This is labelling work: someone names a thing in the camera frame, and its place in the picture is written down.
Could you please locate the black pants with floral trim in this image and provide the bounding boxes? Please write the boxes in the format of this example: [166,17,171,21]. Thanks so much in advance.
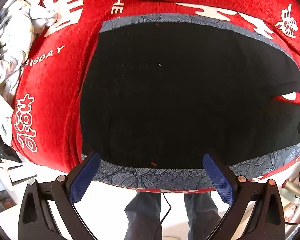
[79,13,300,192]

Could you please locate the white floral quilt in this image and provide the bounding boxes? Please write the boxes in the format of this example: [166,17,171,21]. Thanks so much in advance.
[0,0,59,145]

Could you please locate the white flat board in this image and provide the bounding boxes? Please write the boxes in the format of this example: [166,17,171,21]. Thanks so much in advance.
[5,162,38,186]

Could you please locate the person's legs in grey trousers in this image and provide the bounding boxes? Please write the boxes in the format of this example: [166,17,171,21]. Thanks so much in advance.
[124,191,163,240]

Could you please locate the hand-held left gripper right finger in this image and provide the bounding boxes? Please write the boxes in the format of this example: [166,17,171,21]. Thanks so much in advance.
[202,153,287,240]

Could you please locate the person's right leg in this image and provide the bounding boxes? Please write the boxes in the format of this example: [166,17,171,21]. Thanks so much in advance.
[184,192,220,240]

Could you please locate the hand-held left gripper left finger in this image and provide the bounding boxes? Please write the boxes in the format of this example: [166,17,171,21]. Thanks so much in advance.
[17,151,102,240]

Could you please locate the red printed blanket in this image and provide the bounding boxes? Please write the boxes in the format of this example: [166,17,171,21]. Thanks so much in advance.
[10,0,300,195]

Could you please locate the metal tube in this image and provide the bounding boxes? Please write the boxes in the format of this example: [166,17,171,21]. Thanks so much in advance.
[281,179,300,198]

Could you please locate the black cable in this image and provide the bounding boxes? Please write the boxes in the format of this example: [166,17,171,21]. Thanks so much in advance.
[161,192,172,240]

